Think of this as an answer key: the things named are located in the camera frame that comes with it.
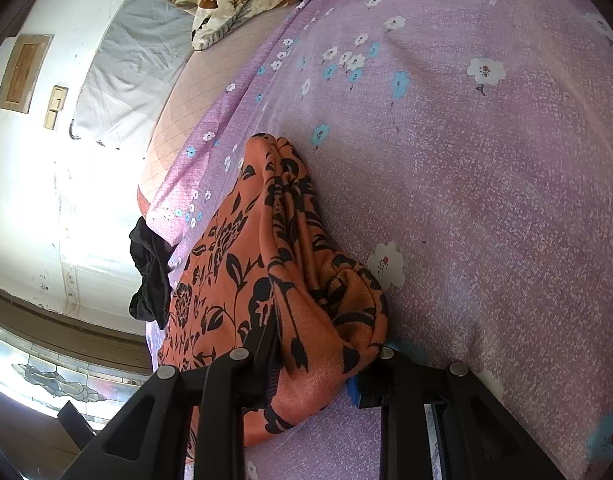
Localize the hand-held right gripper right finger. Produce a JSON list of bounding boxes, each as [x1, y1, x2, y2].
[[347, 345, 556, 480]]

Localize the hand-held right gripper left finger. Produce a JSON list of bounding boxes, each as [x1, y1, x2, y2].
[[61, 309, 283, 480]]

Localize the orange black floral cloth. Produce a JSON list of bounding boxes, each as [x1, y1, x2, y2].
[[156, 132, 390, 466]]

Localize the stained glass window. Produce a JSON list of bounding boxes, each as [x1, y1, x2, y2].
[[0, 317, 155, 419]]

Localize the purple floral bed sheet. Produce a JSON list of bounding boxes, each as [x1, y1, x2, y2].
[[144, 0, 613, 480]]

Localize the pink checked mattress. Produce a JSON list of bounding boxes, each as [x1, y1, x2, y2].
[[136, 7, 318, 222]]

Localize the grey sheet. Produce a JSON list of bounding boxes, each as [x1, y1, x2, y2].
[[71, 0, 198, 152]]

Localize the beige wall switch plate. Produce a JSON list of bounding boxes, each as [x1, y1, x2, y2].
[[42, 84, 70, 131]]

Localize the wooden wall panel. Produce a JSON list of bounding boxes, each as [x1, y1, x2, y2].
[[0, 33, 55, 113]]

